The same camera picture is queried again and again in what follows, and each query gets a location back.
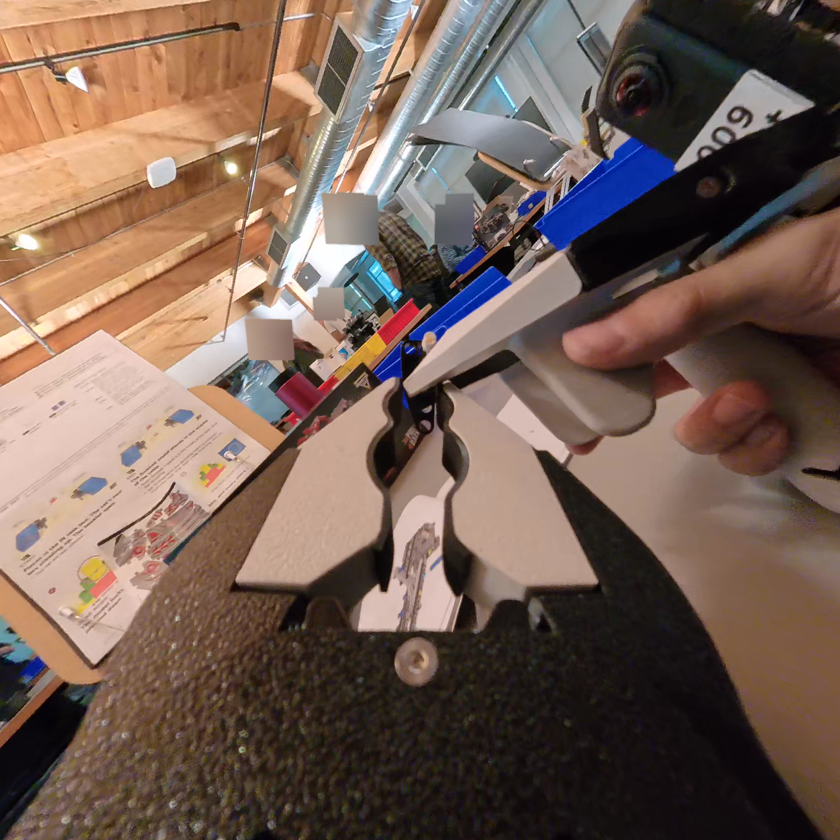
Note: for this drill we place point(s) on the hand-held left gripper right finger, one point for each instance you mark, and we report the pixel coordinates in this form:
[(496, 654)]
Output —
[(518, 518)]

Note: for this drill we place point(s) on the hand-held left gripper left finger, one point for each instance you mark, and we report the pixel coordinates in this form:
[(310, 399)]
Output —
[(315, 499)]

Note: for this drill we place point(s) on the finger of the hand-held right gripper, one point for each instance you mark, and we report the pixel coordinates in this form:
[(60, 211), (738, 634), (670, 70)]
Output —
[(590, 400), (499, 315)]

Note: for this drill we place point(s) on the white toy pin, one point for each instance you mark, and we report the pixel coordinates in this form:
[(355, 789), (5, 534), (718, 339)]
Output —
[(428, 341)]

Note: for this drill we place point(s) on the person's right hand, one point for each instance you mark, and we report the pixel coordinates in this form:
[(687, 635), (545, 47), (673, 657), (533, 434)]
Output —
[(754, 289)]

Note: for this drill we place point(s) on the blue plastic bin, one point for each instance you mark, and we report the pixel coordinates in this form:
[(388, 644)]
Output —
[(590, 210), (459, 308), (476, 261), (530, 205)]

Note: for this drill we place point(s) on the white building instruction booklet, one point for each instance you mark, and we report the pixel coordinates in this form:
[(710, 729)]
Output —
[(420, 538)]

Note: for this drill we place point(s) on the red plastic bin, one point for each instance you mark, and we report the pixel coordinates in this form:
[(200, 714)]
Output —
[(397, 318)]

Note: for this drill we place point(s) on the black toy set box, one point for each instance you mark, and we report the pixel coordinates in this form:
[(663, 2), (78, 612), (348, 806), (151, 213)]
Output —
[(341, 400)]

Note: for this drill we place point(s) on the dark red tumbler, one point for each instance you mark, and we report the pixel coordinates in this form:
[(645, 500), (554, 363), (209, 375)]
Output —
[(298, 394)]

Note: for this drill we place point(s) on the wooden document board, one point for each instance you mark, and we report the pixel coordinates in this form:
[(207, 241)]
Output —
[(236, 407)]

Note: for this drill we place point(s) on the yellow plastic bin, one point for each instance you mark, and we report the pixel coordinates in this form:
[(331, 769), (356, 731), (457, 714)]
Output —
[(367, 351)]

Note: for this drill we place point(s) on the toy sticker sheet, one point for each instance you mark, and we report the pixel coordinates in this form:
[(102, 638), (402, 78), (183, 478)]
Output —
[(151, 538)]

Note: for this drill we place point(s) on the grey curved panel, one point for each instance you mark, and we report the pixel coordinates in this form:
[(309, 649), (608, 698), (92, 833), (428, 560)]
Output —
[(485, 134)]

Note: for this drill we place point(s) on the printed instruction sheet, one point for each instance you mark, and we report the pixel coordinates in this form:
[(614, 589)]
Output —
[(98, 426)]

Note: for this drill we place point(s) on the ceiling spotlight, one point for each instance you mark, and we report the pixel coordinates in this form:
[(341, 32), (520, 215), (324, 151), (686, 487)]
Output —
[(26, 241), (229, 167)]

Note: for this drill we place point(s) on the white triangular ceiling light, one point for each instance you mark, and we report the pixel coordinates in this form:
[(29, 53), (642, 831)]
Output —
[(79, 80)]

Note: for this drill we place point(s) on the black wall speaker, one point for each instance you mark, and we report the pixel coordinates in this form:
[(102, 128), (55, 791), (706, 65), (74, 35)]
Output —
[(307, 277)]

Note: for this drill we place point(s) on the silver duct with vents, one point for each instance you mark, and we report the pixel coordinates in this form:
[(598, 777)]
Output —
[(328, 157)]

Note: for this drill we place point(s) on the silver ventilation duct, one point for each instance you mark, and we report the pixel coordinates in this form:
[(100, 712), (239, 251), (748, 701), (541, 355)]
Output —
[(426, 85)]

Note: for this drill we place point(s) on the black lighting rail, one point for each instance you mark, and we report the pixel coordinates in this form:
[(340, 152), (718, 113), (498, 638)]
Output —
[(131, 44)]

